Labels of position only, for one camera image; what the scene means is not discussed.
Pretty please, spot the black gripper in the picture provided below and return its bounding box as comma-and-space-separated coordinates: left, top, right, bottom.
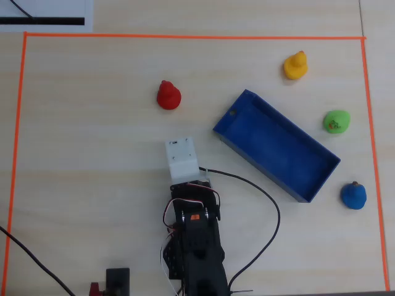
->
170, 179, 222, 221

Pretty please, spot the green rubber duck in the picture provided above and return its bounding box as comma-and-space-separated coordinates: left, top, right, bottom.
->
323, 110, 351, 134

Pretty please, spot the blue plastic box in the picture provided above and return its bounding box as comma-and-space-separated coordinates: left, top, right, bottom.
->
212, 89, 341, 204

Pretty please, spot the red rubber duck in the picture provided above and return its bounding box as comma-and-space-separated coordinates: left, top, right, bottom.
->
156, 80, 182, 110

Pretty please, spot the blue rubber duck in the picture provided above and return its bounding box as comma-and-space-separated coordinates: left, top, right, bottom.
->
340, 181, 368, 211

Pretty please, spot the yellow rubber duck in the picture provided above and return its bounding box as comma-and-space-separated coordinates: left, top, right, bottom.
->
283, 51, 309, 81

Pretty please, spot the orange tape strip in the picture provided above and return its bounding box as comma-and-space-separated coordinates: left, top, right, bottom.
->
0, 32, 29, 296
23, 31, 367, 41
360, 38, 391, 292

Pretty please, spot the white paper with black bar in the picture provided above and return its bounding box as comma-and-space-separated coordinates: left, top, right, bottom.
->
0, 0, 94, 33

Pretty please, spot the red white servo wire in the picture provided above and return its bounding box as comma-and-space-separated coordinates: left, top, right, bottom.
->
159, 183, 222, 295

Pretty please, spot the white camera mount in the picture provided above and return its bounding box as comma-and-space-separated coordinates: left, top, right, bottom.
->
165, 136, 200, 186

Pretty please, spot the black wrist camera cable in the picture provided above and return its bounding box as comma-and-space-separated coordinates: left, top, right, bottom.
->
199, 167, 281, 289

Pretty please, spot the black camera stand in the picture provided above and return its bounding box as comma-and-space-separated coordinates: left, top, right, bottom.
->
105, 268, 131, 296

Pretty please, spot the long black cable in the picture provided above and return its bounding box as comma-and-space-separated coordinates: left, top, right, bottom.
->
0, 226, 77, 296

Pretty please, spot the thin black cable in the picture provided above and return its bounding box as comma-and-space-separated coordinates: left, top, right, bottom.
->
10, 0, 35, 20

